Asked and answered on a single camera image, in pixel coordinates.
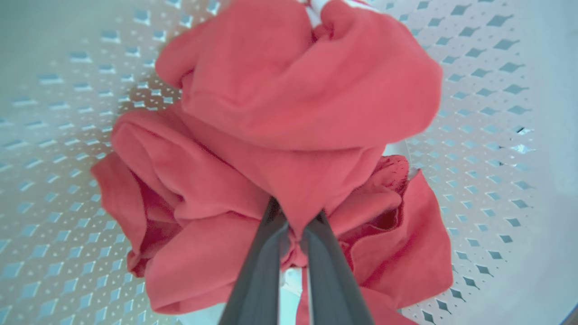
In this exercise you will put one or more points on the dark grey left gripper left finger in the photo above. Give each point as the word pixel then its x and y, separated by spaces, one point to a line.
pixel 257 280

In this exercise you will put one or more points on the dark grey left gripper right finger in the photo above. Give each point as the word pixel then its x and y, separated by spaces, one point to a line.
pixel 332 284

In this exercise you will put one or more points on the red garment with white stripes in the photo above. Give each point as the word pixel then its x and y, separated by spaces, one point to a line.
pixel 280 104

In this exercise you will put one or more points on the white perforated laundry basket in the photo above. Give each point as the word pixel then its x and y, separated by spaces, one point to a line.
pixel 496 135

